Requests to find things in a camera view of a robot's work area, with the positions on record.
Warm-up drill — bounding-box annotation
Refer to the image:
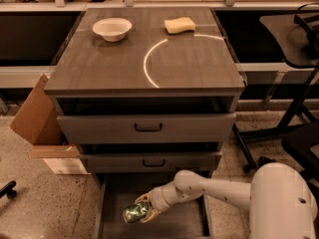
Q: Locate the brown cardboard box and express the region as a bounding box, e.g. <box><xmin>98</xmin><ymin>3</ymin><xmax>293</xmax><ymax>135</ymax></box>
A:
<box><xmin>10</xmin><ymin>75</ymin><xmax>87</xmax><ymax>175</ymax></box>

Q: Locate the white bowl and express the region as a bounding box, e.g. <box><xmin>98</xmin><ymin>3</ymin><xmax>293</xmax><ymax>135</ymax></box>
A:
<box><xmin>93</xmin><ymin>18</ymin><xmax>133</xmax><ymax>42</ymax></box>

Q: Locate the black office chair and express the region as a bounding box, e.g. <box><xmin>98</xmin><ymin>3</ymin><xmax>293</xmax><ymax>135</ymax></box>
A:
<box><xmin>257</xmin><ymin>119</ymin><xmax>319</xmax><ymax>197</ymax></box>

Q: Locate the black stand with tray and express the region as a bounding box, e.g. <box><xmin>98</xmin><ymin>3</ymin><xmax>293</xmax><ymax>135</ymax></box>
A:
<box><xmin>232</xmin><ymin>2</ymin><xmax>319</xmax><ymax>171</ymax></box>

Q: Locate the top grey drawer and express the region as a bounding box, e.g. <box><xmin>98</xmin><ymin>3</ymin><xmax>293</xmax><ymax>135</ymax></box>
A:
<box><xmin>57</xmin><ymin>114</ymin><xmax>235</xmax><ymax>144</ymax></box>

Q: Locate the yellow sponge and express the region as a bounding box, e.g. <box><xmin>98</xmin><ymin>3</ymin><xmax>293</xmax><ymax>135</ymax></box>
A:
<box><xmin>164</xmin><ymin>17</ymin><xmax>195</xmax><ymax>34</ymax></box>

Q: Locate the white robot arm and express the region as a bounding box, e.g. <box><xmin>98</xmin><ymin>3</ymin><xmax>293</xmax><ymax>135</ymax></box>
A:
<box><xmin>138</xmin><ymin>162</ymin><xmax>318</xmax><ymax>239</ymax></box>

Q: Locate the black chair caster left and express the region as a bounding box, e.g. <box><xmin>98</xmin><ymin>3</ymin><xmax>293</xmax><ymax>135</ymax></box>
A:
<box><xmin>0</xmin><ymin>181</ymin><xmax>17</xmax><ymax>199</ymax></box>

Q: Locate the bottom open grey drawer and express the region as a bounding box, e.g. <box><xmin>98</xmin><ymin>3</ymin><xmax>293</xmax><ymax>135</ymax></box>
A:
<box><xmin>94</xmin><ymin>173</ymin><xmax>212</xmax><ymax>239</ymax></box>

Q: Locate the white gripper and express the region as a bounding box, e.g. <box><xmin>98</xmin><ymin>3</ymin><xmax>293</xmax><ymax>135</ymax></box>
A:
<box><xmin>135</xmin><ymin>182</ymin><xmax>199</xmax><ymax>223</ymax></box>

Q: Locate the green soda can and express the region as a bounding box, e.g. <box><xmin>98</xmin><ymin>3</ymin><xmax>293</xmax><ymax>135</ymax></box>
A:
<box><xmin>123</xmin><ymin>201</ymin><xmax>150</xmax><ymax>223</ymax></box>

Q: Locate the middle grey drawer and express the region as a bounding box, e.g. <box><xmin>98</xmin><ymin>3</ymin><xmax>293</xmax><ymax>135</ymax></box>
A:
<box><xmin>80</xmin><ymin>151</ymin><xmax>221</xmax><ymax>173</ymax></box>

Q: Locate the grey drawer cabinet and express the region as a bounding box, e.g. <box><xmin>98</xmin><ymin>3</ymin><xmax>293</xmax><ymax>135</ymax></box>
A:
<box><xmin>44</xmin><ymin>6</ymin><xmax>246</xmax><ymax>175</ymax></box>

